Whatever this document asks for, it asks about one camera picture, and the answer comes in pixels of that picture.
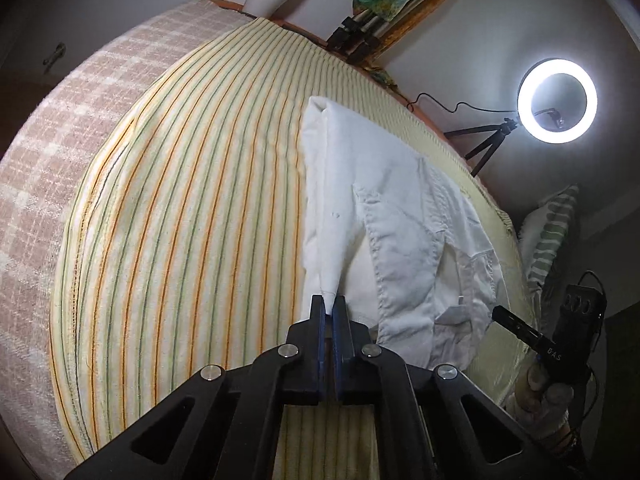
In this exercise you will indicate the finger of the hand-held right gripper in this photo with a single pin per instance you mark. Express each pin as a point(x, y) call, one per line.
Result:
point(515, 325)

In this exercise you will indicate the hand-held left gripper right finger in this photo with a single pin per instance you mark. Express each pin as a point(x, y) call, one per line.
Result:
point(340, 330)

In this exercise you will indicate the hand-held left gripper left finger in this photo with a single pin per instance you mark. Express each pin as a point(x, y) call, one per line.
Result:
point(316, 330)

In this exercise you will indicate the white shirt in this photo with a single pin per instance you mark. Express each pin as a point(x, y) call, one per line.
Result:
point(400, 210)

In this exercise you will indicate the person's right hand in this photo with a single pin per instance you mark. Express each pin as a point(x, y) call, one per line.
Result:
point(535, 400)

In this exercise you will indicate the green striped cushion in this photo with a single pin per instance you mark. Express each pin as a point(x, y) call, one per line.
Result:
point(550, 230)

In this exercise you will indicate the yellow striped cloth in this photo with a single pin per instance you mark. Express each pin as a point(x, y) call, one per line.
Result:
point(200, 210)

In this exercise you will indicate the small black tripod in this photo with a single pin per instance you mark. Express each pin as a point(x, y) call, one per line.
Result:
point(487, 142)

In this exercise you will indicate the pink plaid blanket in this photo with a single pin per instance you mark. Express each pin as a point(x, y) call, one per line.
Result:
point(60, 135)

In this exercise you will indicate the metal door stop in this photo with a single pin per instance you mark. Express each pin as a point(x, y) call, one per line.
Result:
point(54, 55)

